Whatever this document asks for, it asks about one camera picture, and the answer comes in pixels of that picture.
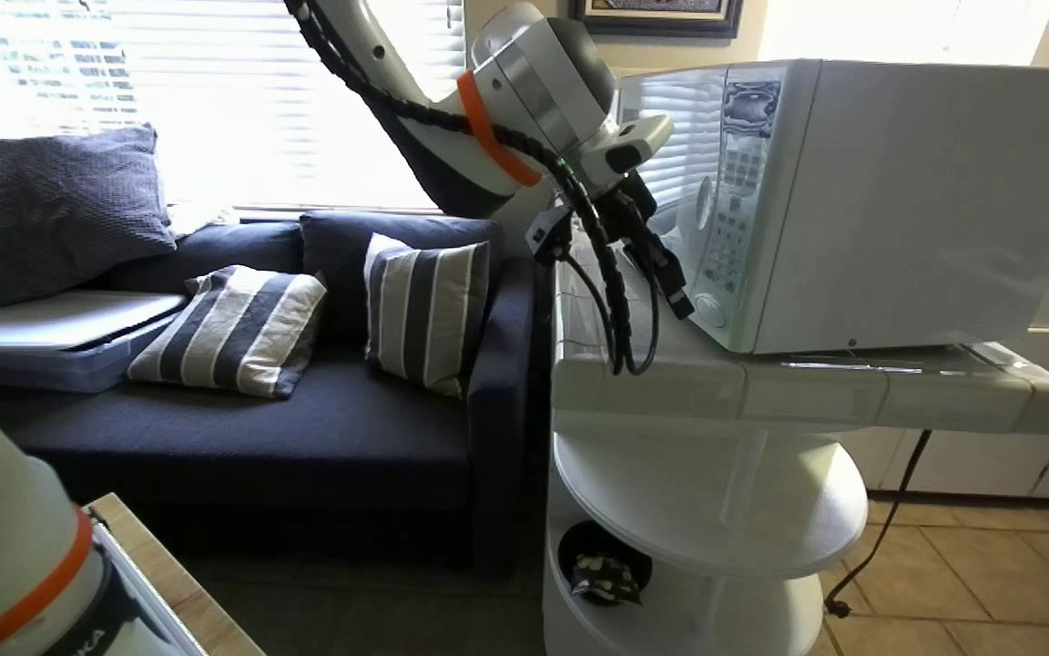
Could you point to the blue seat cushion grey top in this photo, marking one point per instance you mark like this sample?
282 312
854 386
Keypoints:
69 341

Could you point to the flat striped throw pillow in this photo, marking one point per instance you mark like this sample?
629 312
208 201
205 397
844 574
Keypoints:
233 331

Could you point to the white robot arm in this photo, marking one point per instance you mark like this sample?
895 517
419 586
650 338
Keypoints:
528 73

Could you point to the dark blue sofa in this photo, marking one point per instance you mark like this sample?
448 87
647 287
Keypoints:
306 449

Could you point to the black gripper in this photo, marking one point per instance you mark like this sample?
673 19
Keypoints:
656 248

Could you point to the upright striped throw pillow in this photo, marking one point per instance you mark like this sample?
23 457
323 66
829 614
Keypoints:
424 312

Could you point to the large dark blue pillow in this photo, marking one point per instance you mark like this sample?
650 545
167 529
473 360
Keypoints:
56 212

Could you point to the dark framed wall picture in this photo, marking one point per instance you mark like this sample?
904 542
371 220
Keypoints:
656 16

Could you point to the black bowl with small items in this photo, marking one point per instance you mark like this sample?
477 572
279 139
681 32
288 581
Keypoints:
602 567

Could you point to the white tiled counter with shelves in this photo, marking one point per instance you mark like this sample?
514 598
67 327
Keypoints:
720 487

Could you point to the white window blinds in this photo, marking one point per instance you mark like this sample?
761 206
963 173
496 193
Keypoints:
208 95

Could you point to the white microwave oven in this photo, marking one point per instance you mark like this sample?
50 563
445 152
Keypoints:
889 201

